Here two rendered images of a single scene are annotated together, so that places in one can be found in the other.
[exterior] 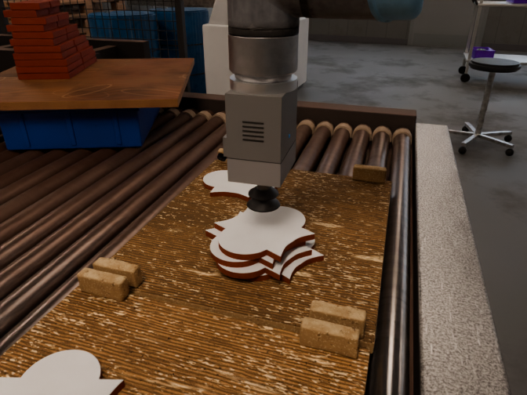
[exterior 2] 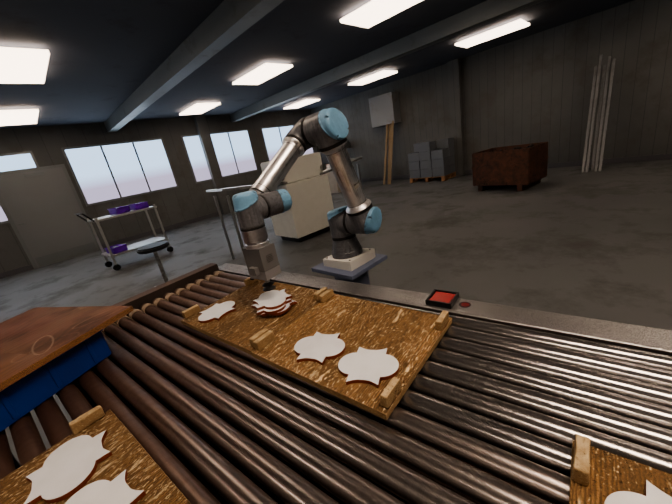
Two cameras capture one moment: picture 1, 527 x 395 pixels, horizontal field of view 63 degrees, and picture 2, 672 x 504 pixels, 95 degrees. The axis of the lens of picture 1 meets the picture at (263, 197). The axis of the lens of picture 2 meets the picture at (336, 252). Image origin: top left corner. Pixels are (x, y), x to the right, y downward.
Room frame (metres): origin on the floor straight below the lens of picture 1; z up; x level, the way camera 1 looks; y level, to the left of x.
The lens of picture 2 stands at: (-0.11, 0.76, 1.40)
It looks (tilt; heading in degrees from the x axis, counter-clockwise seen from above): 18 degrees down; 294
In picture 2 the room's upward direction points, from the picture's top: 11 degrees counter-clockwise
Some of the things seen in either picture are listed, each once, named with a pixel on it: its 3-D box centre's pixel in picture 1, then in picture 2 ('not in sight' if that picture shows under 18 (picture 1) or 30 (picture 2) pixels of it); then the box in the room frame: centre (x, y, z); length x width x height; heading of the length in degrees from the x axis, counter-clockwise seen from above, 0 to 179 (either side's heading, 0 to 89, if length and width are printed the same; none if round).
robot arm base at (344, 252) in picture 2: not in sight; (345, 244); (0.42, -0.56, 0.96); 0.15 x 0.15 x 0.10
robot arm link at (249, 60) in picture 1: (263, 55); (254, 235); (0.49, 0.00, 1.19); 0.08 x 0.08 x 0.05
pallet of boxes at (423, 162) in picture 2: not in sight; (431, 160); (0.65, -9.04, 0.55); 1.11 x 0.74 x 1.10; 157
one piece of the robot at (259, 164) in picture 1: (254, 123); (258, 260); (0.49, 0.01, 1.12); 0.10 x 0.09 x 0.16; 74
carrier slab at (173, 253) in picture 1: (268, 225); (256, 308); (0.57, -0.01, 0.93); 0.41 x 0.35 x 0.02; 163
